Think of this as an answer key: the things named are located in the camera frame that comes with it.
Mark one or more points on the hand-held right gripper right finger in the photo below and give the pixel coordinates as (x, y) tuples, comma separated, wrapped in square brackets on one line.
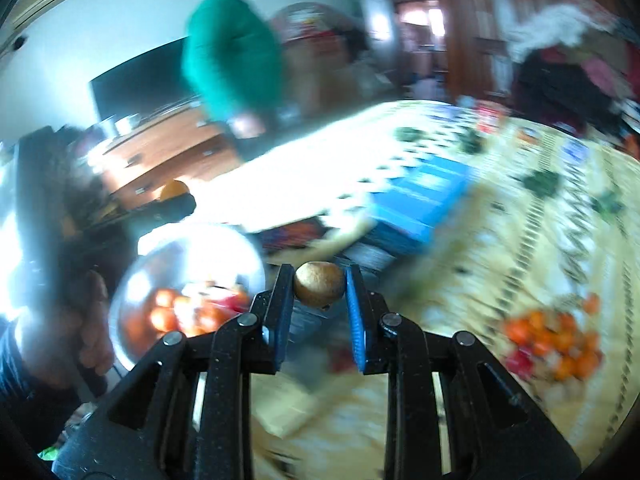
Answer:
[(357, 320)]

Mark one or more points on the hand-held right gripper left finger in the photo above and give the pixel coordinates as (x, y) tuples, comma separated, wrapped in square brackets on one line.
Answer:
[(280, 310)]

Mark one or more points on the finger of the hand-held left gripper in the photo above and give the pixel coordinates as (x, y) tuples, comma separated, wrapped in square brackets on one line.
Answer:
[(160, 210)]

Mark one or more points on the round orange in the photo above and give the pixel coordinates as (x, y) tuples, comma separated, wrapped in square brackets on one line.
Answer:
[(162, 320), (210, 318), (174, 189), (164, 298)]

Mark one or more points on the brown longan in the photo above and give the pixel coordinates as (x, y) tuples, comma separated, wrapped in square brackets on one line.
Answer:
[(320, 284)]

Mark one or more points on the red tomato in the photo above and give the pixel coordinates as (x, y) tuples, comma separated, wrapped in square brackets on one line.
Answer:
[(520, 361), (231, 303)]

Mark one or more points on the metal bowl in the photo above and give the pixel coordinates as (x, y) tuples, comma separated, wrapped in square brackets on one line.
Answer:
[(185, 265)]

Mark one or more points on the pile of oranges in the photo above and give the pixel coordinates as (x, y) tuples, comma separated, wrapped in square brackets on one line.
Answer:
[(550, 345)]

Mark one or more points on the person's left forearm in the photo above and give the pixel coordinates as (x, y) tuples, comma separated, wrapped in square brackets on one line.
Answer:
[(22, 395)]

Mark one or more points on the person's left hand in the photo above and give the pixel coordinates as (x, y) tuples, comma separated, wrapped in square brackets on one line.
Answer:
[(92, 330)]

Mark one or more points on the wooden dresser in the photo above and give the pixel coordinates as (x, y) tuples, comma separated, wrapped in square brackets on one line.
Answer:
[(165, 157)]

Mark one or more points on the black printed box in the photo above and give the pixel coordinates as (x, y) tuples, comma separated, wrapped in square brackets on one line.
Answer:
[(370, 256)]

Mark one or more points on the yellow flat box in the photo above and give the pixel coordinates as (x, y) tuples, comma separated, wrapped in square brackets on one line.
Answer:
[(292, 405)]

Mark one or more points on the black television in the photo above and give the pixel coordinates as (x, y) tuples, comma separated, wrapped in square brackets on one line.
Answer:
[(140, 82)]

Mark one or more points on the blue and green box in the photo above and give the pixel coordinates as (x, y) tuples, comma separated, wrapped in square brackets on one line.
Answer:
[(422, 200)]

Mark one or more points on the yellow patterned blanket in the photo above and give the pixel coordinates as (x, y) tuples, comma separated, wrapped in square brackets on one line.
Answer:
[(500, 260)]

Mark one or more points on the green leaf sprig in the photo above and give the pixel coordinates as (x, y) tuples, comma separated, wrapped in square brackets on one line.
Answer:
[(470, 143), (410, 135), (542, 182)]

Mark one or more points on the red noodle cup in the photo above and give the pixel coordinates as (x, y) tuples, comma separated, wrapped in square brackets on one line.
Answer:
[(487, 114)]

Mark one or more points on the orange packet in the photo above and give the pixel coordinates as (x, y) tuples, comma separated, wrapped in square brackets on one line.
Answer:
[(528, 135)]

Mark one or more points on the wooden wardrobe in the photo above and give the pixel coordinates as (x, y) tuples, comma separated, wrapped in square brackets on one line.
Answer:
[(470, 25)]

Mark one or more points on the pile of clothes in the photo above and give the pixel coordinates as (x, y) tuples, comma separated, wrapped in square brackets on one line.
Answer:
[(575, 60)]

